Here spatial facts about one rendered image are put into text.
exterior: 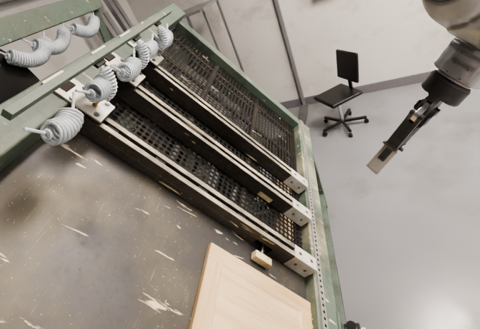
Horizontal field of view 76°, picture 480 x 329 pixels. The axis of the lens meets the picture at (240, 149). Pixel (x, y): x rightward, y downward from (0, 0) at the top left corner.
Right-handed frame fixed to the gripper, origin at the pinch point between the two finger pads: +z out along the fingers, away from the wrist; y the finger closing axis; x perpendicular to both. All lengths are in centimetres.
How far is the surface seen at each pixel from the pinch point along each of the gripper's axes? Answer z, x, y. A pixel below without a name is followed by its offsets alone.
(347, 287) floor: 131, 27, -113
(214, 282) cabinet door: 60, -11, 14
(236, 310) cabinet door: 63, -1, 11
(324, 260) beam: 72, 6, -46
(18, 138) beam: 32, -59, 52
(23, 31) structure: 50, -151, 25
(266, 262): 64, -7, -12
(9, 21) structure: 46, -152, 30
